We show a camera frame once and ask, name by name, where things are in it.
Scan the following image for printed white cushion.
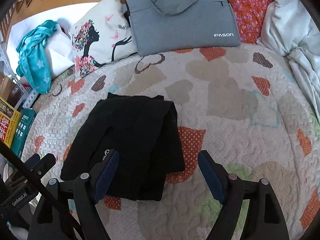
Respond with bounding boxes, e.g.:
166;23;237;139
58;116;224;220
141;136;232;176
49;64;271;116
68;0;138;78

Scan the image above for white blanket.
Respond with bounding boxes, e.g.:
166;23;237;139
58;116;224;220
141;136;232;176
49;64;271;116
256;0;320;117

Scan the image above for white shelf rack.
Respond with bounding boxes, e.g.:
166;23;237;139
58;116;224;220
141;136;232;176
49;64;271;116
0;41;33;96

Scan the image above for yellow box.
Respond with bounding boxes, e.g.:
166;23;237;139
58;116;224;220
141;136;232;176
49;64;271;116
0;95;22;148

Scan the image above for white pillow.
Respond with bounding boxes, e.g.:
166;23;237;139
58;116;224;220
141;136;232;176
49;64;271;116
7;2;107;78

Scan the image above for green box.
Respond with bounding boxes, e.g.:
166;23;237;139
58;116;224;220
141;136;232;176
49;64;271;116
10;108;37;157

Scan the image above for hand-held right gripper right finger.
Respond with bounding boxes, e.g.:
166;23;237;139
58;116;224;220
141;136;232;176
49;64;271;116
198;150;286;240

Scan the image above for orange floral cushion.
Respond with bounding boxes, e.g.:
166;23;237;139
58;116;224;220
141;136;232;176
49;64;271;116
152;0;278;46

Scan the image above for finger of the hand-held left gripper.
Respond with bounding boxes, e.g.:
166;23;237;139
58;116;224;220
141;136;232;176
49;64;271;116
24;153;57;179

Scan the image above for white paint tray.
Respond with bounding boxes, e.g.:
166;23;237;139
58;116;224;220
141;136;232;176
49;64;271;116
24;91;38;108

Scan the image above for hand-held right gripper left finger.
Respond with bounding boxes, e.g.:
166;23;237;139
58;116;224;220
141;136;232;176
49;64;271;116
27;149;120;240

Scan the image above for black pants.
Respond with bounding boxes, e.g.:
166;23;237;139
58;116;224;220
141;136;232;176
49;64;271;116
60;92;186;202

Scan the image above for grey laptop bag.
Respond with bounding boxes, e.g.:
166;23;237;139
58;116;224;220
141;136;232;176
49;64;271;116
124;0;242;57

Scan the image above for teal cloth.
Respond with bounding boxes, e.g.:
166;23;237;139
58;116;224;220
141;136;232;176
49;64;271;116
16;20;62;94

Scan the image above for heart-patterned quilt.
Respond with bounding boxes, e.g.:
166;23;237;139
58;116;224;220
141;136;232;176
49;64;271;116
21;42;320;240

